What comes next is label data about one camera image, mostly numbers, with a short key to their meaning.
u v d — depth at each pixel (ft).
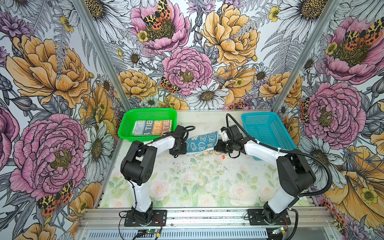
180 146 2.74
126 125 3.45
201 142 3.27
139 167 1.65
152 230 2.33
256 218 2.42
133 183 1.74
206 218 2.49
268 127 3.67
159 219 2.40
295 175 1.54
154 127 3.47
